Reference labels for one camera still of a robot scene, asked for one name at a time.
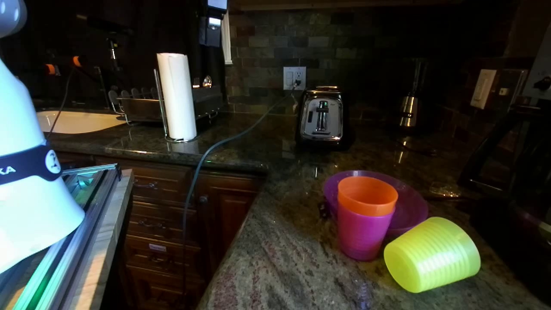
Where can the white kitchen sink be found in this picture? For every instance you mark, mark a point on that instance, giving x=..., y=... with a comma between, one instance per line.
x=79, y=120

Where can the black and chrome toaster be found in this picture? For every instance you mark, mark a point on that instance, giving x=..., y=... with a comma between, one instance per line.
x=320, y=117

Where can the metal paper towel holder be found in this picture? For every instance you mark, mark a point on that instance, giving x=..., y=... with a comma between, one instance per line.
x=158, y=105

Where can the dark dish rack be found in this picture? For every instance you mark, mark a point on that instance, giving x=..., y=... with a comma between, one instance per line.
x=137, y=107

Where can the orange plastic cup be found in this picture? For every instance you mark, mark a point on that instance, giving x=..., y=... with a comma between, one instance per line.
x=366, y=198

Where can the black tripod with orange clamps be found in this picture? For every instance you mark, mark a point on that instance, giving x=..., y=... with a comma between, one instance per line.
x=51, y=69

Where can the white wall switch plate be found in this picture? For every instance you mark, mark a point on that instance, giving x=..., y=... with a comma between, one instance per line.
x=482, y=88

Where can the white paper towel roll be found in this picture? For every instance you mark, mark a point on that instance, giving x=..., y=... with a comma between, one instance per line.
x=175, y=96

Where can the white hanging cloth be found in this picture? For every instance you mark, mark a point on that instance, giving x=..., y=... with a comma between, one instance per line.
x=227, y=39

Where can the magenta plastic cup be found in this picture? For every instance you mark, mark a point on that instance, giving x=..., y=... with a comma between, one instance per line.
x=361, y=234

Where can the white wall power outlet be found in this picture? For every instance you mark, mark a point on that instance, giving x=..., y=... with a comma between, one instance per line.
x=289, y=77

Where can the black countertop appliance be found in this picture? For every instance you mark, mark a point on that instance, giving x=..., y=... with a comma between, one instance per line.
x=208, y=34

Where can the purple plastic bowl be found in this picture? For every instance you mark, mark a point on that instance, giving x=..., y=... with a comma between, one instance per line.
x=410, y=206

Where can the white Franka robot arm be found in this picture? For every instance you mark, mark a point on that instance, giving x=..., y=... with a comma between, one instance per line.
x=22, y=172

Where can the yellow-green ribbed plastic cup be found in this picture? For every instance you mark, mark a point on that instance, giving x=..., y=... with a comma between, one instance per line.
x=432, y=255

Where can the dark wooden base cabinet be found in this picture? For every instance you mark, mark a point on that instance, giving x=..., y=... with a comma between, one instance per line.
x=160, y=229

